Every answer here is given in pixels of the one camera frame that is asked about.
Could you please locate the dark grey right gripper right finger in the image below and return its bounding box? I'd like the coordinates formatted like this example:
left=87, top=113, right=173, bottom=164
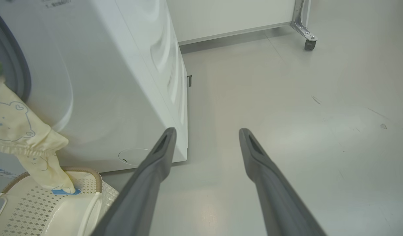
left=239, top=128, right=326, bottom=236

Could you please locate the white partition panel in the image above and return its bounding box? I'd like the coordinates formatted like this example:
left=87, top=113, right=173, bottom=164
left=166, top=0, right=297, bottom=46

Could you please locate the cream bear-print pants blue cuff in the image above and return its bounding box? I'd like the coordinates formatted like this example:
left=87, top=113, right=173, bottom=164
left=0, top=79, right=81, bottom=195

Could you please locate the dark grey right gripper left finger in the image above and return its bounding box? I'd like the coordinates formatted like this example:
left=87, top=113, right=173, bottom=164
left=91, top=127, right=177, bottom=236

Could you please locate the cream perforated laundry basket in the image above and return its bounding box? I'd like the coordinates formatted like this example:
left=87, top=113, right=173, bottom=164
left=0, top=166, right=119, bottom=236

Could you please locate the white front-load washing machine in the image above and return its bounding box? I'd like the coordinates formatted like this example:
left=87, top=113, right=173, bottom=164
left=0, top=0, right=189, bottom=173

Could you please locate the metal frame leg with caster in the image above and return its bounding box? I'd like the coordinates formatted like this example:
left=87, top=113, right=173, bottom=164
left=291, top=0, right=319, bottom=51

